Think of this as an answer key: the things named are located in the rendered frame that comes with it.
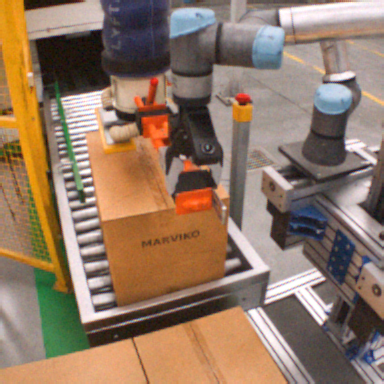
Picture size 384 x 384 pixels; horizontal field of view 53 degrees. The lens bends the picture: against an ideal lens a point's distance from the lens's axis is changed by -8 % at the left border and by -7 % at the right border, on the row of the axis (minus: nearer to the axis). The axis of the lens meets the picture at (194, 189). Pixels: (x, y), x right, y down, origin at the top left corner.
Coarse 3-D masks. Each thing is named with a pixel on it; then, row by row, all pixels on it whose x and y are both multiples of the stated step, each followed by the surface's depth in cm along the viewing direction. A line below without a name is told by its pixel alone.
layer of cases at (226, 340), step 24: (240, 312) 140; (144, 336) 131; (168, 336) 132; (192, 336) 132; (216, 336) 132; (240, 336) 131; (48, 360) 122; (72, 360) 122; (96, 360) 123; (120, 360) 123; (144, 360) 124; (168, 360) 124; (192, 360) 124; (216, 360) 124; (240, 360) 124; (264, 360) 123
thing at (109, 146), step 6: (96, 108) 146; (102, 108) 145; (108, 108) 138; (114, 108) 145; (96, 114) 142; (102, 120) 136; (102, 126) 133; (108, 126) 132; (114, 126) 127; (120, 126) 132; (102, 132) 130; (108, 132) 129; (102, 138) 126; (108, 138) 125; (132, 138) 126; (102, 144) 124; (108, 144) 123; (114, 144) 123; (120, 144) 123; (126, 144) 123; (132, 144) 123; (108, 150) 121; (114, 150) 122; (120, 150) 122; (126, 150) 123; (132, 150) 124
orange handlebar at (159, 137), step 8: (136, 96) 123; (136, 104) 120; (152, 128) 105; (152, 136) 101; (160, 136) 100; (152, 144) 103; (160, 144) 98; (168, 144) 102; (184, 168) 91; (192, 168) 89; (192, 200) 79; (200, 200) 79; (208, 200) 80; (192, 208) 79; (200, 208) 80
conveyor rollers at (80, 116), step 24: (72, 96) 307; (96, 96) 306; (72, 120) 271; (96, 120) 269; (72, 144) 242; (72, 192) 199; (96, 216) 188; (96, 240) 173; (96, 264) 159; (240, 264) 161; (96, 288) 151
